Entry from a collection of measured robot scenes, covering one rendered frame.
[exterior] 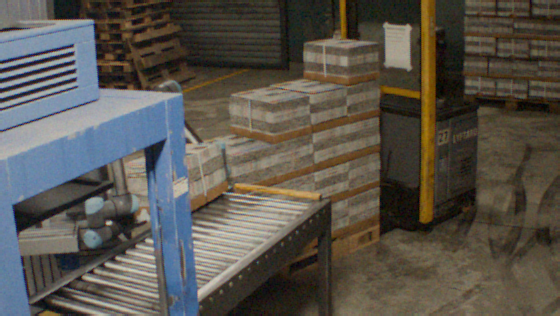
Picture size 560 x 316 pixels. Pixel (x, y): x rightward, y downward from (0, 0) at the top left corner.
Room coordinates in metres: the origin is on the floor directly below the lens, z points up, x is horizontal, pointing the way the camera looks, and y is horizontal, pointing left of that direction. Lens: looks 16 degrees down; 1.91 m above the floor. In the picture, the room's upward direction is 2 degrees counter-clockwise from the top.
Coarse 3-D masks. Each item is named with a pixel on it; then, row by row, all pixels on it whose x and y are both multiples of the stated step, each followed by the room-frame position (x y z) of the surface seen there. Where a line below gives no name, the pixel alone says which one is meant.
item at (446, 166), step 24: (384, 96) 5.29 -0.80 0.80; (384, 120) 5.03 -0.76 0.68; (408, 120) 4.87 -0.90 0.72; (456, 120) 4.85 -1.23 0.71; (384, 144) 5.03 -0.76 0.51; (408, 144) 4.87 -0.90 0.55; (456, 144) 4.84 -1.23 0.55; (384, 168) 5.03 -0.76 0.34; (408, 168) 4.86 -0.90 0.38; (456, 168) 4.84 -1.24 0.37; (456, 192) 4.86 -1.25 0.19
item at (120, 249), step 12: (228, 192) 3.33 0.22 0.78; (204, 204) 3.14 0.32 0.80; (132, 240) 2.73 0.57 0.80; (144, 240) 2.75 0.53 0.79; (108, 252) 2.61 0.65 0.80; (120, 252) 2.61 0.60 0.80; (96, 264) 2.50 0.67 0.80; (72, 276) 2.40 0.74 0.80; (48, 288) 2.30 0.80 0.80; (36, 300) 2.21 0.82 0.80; (60, 312) 2.29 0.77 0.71
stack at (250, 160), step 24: (240, 144) 4.00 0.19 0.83; (264, 144) 3.98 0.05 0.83; (288, 144) 4.04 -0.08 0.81; (312, 144) 4.17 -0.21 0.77; (336, 144) 4.29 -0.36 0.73; (240, 168) 3.82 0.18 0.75; (264, 168) 3.92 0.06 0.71; (288, 168) 4.03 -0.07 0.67; (336, 168) 4.28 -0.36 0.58; (312, 192) 4.14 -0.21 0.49; (336, 192) 4.27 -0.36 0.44; (336, 216) 4.27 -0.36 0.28; (336, 240) 4.29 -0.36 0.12; (288, 264) 4.01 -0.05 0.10; (312, 264) 4.16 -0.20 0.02; (264, 288) 3.89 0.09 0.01
